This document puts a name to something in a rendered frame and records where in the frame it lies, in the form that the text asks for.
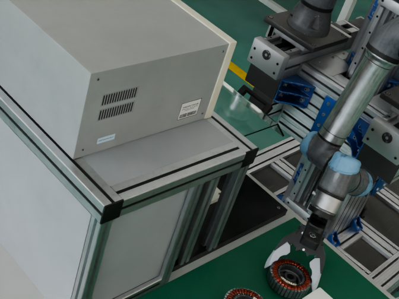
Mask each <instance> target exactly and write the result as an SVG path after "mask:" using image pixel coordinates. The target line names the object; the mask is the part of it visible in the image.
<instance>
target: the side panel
mask: <svg viewBox="0 0 399 299"><path fill-rule="evenodd" d="M203 184H204V183H202V184H200V185H197V186H195V187H192V188H190V189H187V190H184V191H183V192H180V193H177V194H175V195H172V196H169V197H168V198H165V199H162V200H160V201H157V202H155V203H152V204H150V205H147V206H145V207H143V208H140V209H138V210H135V211H132V212H130V213H128V214H125V215H123V216H120V217H119V218H116V219H114V220H111V221H108V222H106V223H104V224H100V223H99V222H98V220H96V219H95V217H93V216H91V221H90V225H89V228H88V233H87V237H86V240H85V245H84V250H83V254H82V257H81V262H80V266H79V269H78V273H77V278H76V281H75V285H74V290H73V293H72V298H71V299H137V298H139V297H141V296H143V295H145V294H147V293H149V292H150V291H152V290H154V289H156V288H158V287H160V286H162V285H163V283H164V284H166V283H168V281H169V278H170V275H171V273H172V270H173V267H174V265H175V262H176V259H177V256H178V253H179V251H180V248H181V245H182V242H183V240H184V237H185V234H186V231H187V229H188V226H189V223H190V220H191V218H192V214H193V212H194V209H195V206H196V204H197V201H198V198H199V196H200V193H201V190H202V187H203Z"/></svg>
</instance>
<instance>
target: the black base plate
mask: <svg viewBox="0 0 399 299"><path fill-rule="evenodd" d="M227 175H228V173H227V174H224V175H222V176H221V177H220V180H219V182H218V185H217V188H218V189H219V190H220V191H221V190H222V188H223V185H224V183H225V181H226V177H227ZM216 204H217V202H215V203H212V204H211V205H210V206H209V209H208V211H207V214H206V216H205V219H204V222H203V224H202V227H201V230H200V232H199V235H198V238H197V240H196V243H195V246H194V248H193V251H192V253H191V257H190V258H189V262H186V263H185V262H184V263H183V265H179V264H178V260H176V262H175V265H174V267H173V270H172V272H174V271H176V270H178V269H180V268H182V267H184V266H186V265H188V264H190V263H192V262H194V261H196V260H198V259H200V258H202V257H203V256H205V255H207V254H209V253H211V252H213V251H215V250H217V249H219V248H221V247H223V246H225V245H227V244H229V243H231V242H233V241H235V240H237V239H239V238H241V237H243V236H245V235H247V234H249V233H251V232H253V231H255V230H257V229H259V228H261V227H263V226H265V225H267V224H269V223H271V222H273V221H275V220H277V219H279V218H281V217H283V216H285V215H286V212H287V209H286V208H285V207H284V206H283V205H282V204H280V203H279V202H278V201H277V200H275V199H274V198H273V197H272V196H271V195H270V194H269V193H267V192H266V191H265V190H264V189H263V188H262V187H261V186H260V185H258V184H257V183H256V182H255V181H253V180H252V179H251V178H250V177H249V176H248V175H247V174H246V175H245V178H244V180H243V182H242V185H241V187H240V190H239V193H238V194H237V197H236V200H235V202H234V205H233V207H232V210H231V212H230V215H229V217H228V219H227V222H226V225H225V227H224V230H223V232H222V234H221V237H220V239H219V241H218V244H217V247H216V248H215V249H214V248H212V249H211V250H210V251H208V250H207V249H206V246H203V245H201V243H202V240H203V238H204V235H205V232H206V230H207V227H208V224H209V222H210V219H211V216H212V214H213V212H214V208H215V207H216Z"/></svg>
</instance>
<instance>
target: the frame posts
mask: <svg viewBox="0 0 399 299"><path fill-rule="evenodd" d="M248 168H249V165H248V166H245V167H242V168H239V169H237V170H235V171H232V172H230V173H228V175H227V177H226V181H225V183H224V185H223V188H222V190H221V193H220V196H219V198H218V201H217V204H216V207H215V208H214V212H213V214H212V216H211V219H210V222H209V224H208V227H207V230H206V232H205V235H204V238H203V240H202V243H201V245H203V246H206V249H207V250H208V251H210V250H211V249H212V248H214V249H215V248H216V247H217V244H218V242H219V239H220V237H221V234H222V232H223V230H224V227H225V225H226V222H227V219H228V217H229V215H230V212H231V210H232V207H233V205H234V202H235V200H236V197H237V195H238V193H239V190H240V187H241V185H242V182H243V180H244V178H245V175H246V172H247V171H248ZM220 177H221V176H220ZM220 177H217V178H215V179H212V180H209V181H207V182H205V183H204V184H203V187H202V190H201V193H200V195H199V198H198V201H197V204H196V206H195V209H194V212H193V214H192V218H191V220H190V223H189V226H188V229H187V231H186V234H185V237H184V240H183V242H182V245H181V247H180V251H179V253H178V256H177V259H176V260H178V264H179V265H183V263H184V262H185V263H186V262H189V258H190V257H191V253H192V251H193V248H194V246H195V243H196V240H197V238H198V235H199V233H200V230H201V227H202V224H203V222H204V219H205V216H206V214H207V211H208V209H209V206H210V203H211V200H212V198H213V195H214V192H215V191H216V187H217V185H218V182H219V180H220Z"/></svg>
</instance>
